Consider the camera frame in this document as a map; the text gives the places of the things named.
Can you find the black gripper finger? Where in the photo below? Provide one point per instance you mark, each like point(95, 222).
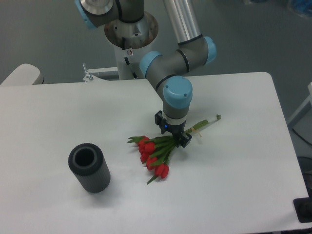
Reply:
point(183, 140)
point(161, 122)

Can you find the blue plastic bag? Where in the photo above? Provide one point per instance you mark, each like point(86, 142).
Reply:
point(300, 7)

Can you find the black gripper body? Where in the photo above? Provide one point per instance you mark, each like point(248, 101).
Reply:
point(175, 130)

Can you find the red tulip bouquet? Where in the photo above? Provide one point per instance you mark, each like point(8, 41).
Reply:
point(155, 153)

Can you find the dark grey ribbed vase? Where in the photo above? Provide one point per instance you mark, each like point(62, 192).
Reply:
point(87, 163)

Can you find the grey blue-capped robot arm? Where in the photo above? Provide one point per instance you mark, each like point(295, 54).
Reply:
point(166, 74)

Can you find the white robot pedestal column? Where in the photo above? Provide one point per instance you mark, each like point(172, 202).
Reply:
point(131, 41)

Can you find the white chair armrest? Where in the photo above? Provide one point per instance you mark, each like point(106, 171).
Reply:
point(25, 74)

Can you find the white furniture frame right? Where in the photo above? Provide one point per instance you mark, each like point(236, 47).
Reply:
point(303, 109)

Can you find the white pedestal base bracket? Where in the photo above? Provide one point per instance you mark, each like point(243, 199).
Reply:
point(98, 74)

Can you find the black box at table edge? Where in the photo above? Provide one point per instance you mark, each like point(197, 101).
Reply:
point(303, 208)

